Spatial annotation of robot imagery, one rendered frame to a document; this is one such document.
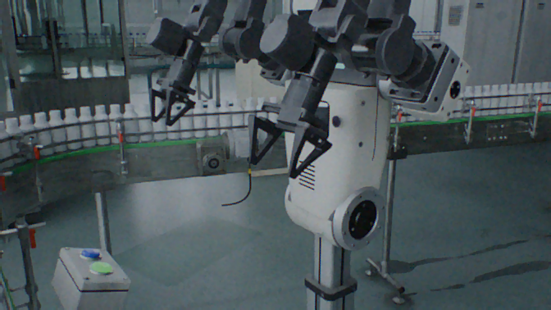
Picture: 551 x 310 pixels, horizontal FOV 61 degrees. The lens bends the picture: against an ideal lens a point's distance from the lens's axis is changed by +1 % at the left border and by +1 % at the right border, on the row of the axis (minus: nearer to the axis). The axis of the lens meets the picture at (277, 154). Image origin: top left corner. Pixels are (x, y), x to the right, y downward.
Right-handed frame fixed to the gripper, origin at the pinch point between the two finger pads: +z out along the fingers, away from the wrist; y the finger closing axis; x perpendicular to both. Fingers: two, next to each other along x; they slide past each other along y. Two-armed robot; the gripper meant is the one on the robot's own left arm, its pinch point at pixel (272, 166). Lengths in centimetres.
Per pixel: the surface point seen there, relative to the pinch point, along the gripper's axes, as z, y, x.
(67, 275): 29.5, -21.0, -13.0
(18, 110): 18, -310, 35
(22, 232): 32, -50, -13
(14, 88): 5, -310, 27
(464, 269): -4, -76, 250
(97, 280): 27.1, -14.3, -11.3
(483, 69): -253, -239, 470
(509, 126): -88, -63, 209
